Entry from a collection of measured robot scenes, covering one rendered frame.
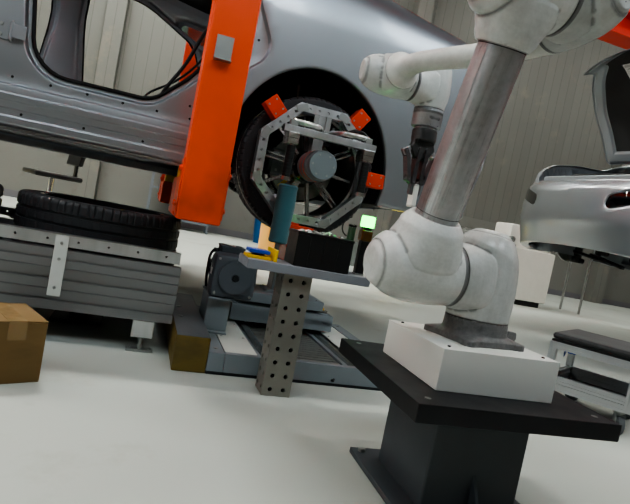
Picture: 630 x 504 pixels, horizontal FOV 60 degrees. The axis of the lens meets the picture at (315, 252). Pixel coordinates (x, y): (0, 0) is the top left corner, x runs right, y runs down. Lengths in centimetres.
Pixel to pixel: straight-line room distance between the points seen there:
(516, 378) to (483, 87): 64
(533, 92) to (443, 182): 1191
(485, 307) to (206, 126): 118
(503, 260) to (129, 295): 135
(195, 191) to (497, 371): 122
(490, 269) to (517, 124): 1151
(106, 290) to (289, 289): 69
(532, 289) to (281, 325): 660
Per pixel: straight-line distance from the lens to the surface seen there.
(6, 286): 218
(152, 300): 214
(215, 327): 231
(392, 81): 161
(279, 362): 189
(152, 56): 1071
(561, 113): 1348
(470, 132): 120
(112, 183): 1047
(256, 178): 249
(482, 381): 130
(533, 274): 819
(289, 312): 185
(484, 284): 133
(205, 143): 203
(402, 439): 146
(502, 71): 120
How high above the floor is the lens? 61
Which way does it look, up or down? 3 degrees down
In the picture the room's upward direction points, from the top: 11 degrees clockwise
